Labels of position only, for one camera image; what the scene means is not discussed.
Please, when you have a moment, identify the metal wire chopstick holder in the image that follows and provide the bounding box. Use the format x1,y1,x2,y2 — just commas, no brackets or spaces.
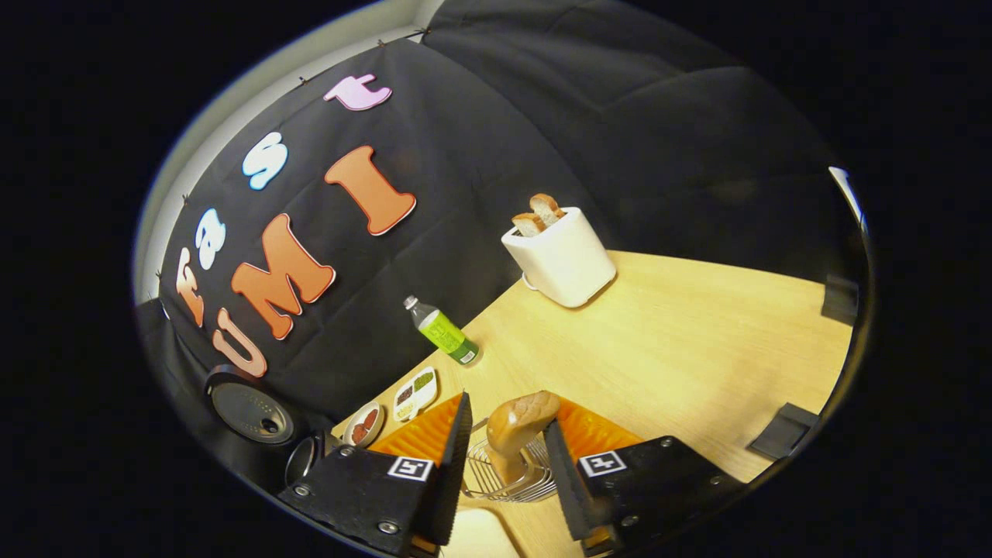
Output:
463,418,559,503

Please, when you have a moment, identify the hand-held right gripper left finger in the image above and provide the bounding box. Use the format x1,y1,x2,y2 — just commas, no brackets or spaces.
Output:
277,391,474,557

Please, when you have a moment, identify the green label plastic bottle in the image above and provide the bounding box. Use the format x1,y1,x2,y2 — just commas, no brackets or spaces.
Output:
403,294,481,367

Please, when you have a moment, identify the white toaster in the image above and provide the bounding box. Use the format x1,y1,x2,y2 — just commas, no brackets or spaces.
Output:
501,205,618,309

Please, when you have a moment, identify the clear container of rice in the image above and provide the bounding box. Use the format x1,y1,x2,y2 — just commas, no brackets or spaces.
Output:
440,496,525,558

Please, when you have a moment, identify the round dish with red food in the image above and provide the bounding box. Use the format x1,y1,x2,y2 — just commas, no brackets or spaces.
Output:
343,401,385,449

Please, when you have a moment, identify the wooden spoon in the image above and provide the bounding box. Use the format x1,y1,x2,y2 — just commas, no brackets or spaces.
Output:
487,390,561,485

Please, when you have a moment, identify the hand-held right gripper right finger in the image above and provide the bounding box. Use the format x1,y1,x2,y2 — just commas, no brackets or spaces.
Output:
542,397,746,557

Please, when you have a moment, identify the white sectioned condiment dish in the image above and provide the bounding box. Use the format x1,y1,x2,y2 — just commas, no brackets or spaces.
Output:
393,366,439,422

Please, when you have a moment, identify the black lid rice cooker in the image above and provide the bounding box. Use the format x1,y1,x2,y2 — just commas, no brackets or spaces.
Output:
203,364,346,491

